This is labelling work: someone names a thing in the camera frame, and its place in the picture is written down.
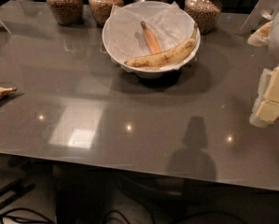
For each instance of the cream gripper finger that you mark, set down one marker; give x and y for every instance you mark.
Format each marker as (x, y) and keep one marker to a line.
(265, 110)
(261, 36)

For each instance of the white paper bowl liner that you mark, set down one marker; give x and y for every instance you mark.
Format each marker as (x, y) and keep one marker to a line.
(123, 35)

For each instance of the white card stand right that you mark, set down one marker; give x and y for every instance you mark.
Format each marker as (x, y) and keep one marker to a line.
(264, 10)

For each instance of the glass jar of grains left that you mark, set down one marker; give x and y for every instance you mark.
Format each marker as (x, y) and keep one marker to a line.
(66, 12)

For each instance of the large yellow banana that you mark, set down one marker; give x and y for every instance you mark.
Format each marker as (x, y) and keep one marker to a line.
(167, 57)

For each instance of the glass jar of grains right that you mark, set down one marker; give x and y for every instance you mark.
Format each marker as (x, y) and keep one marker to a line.
(204, 12)

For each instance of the glass jar of grains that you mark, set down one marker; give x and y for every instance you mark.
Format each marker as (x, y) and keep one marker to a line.
(204, 12)
(101, 9)
(66, 12)

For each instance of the white bowl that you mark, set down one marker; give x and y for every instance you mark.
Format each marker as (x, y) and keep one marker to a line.
(157, 72)

